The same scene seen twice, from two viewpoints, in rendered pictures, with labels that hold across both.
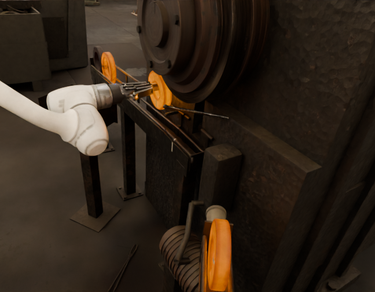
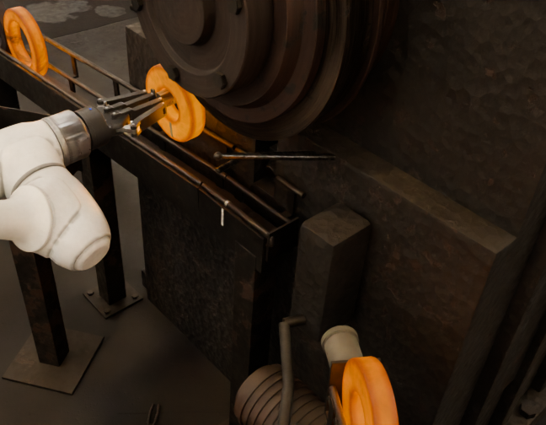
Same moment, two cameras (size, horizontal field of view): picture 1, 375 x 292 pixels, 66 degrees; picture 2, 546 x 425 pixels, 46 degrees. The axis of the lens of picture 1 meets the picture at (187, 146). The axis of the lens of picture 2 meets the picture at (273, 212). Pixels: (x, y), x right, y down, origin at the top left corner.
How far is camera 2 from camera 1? 0.25 m
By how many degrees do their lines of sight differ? 11
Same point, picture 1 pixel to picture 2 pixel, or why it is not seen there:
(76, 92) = (22, 144)
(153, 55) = (176, 55)
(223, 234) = (380, 387)
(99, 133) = (94, 226)
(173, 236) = (259, 389)
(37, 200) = not seen: outside the picture
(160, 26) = (198, 12)
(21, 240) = not seen: outside the picture
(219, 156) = (331, 237)
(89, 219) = (45, 372)
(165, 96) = (193, 118)
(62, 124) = (22, 222)
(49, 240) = not seen: outside the picture
